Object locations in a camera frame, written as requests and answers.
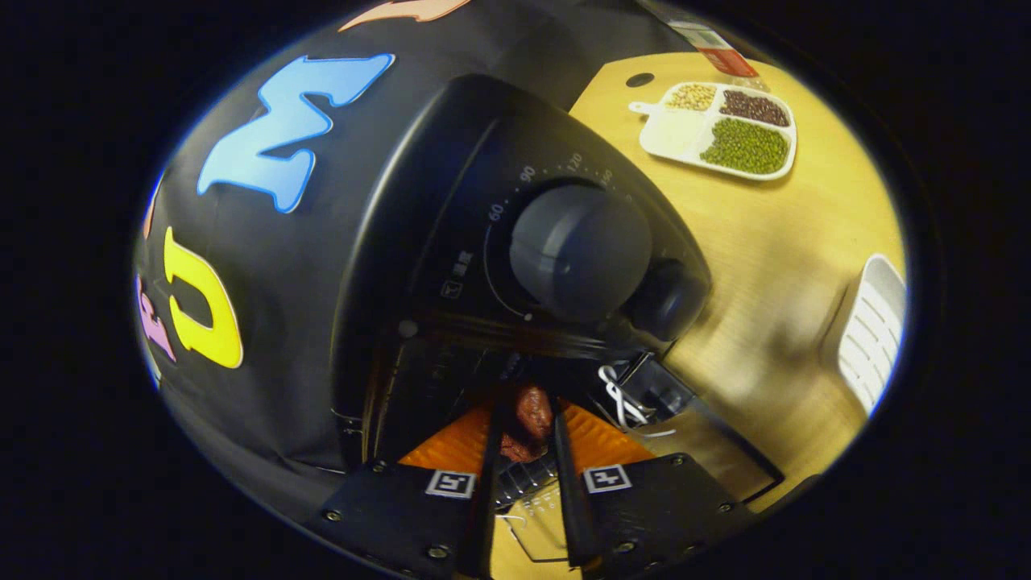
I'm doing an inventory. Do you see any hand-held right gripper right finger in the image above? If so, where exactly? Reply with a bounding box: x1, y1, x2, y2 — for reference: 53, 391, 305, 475
552, 399, 758, 569

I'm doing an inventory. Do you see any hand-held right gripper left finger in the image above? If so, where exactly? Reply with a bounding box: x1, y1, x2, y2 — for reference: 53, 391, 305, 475
322, 399, 504, 577

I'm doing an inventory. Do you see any red braised meat piece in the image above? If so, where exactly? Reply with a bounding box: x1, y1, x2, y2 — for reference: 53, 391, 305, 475
499, 384, 557, 462

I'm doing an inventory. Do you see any white twist tie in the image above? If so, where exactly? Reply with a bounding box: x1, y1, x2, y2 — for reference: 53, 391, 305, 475
598, 364, 677, 440

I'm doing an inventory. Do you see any black backdrop cloth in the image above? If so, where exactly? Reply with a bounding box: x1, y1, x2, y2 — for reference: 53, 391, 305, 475
133, 0, 702, 524

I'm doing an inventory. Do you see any small white ribbed plate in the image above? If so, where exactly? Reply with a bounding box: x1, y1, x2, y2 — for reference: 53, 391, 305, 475
838, 254, 907, 416

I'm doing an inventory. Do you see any white compartment tray with beans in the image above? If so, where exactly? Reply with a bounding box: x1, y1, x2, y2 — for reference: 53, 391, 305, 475
628, 81, 798, 182

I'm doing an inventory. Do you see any clear plastic bottle red label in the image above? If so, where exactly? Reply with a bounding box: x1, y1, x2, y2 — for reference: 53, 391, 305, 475
669, 20, 762, 81

